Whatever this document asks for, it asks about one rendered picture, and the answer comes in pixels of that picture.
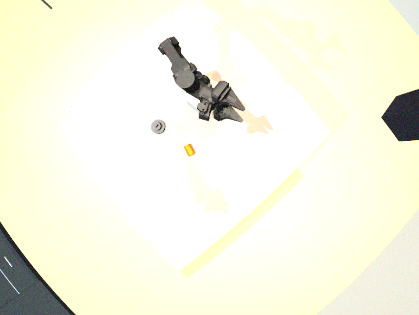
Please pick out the orange knob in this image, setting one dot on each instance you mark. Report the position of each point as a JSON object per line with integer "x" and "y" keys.
{"x": 189, "y": 150}

